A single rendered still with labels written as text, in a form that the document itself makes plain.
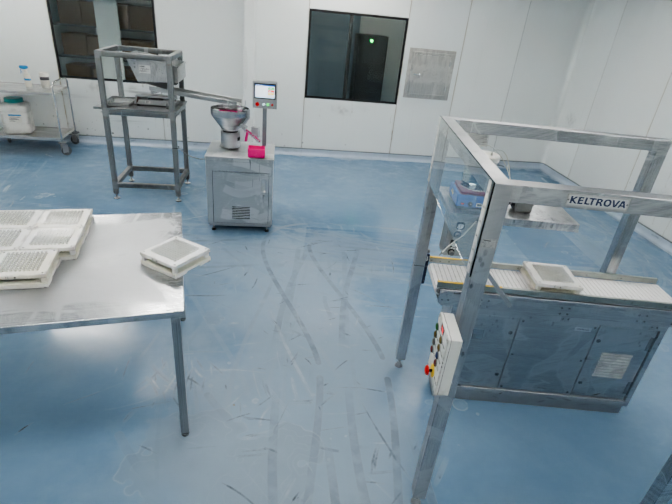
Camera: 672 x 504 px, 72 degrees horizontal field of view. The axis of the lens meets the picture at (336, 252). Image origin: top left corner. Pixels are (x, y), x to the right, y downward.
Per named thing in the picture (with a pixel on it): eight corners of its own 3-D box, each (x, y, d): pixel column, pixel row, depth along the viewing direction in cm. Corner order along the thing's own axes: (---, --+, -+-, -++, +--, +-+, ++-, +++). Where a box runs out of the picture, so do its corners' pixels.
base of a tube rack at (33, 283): (-14, 290, 206) (-16, 286, 205) (5, 263, 227) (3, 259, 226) (48, 287, 213) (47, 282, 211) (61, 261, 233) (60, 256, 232)
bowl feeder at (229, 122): (209, 151, 436) (207, 110, 419) (214, 141, 468) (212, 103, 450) (261, 154, 443) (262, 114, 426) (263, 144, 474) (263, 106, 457)
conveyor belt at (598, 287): (433, 293, 248) (435, 286, 245) (427, 270, 270) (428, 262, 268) (683, 317, 249) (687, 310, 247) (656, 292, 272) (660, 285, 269)
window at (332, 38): (304, 97, 680) (309, 8, 626) (304, 97, 681) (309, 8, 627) (396, 104, 699) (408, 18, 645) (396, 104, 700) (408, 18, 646)
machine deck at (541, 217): (449, 220, 222) (451, 212, 221) (437, 192, 256) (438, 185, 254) (578, 232, 223) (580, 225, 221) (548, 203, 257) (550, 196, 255)
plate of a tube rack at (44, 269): (-17, 281, 204) (-19, 277, 203) (2, 254, 224) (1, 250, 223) (46, 278, 210) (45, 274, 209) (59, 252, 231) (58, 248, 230)
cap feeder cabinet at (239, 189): (207, 231, 458) (204, 156, 422) (214, 209, 507) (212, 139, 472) (271, 233, 466) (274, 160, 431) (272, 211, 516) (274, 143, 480)
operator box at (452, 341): (433, 395, 173) (447, 340, 161) (427, 364, 188) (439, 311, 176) (449, 396, 173) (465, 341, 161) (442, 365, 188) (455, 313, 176)
